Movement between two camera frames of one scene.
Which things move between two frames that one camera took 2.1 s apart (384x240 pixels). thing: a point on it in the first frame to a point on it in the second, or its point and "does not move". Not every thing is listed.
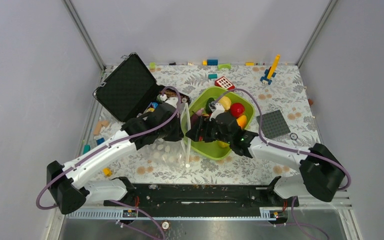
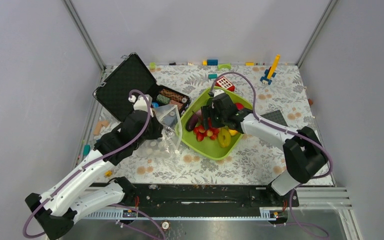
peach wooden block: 98,127 does not move
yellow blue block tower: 271,71 does not move
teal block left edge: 86,148 does not move
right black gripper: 205,123 to 208,111
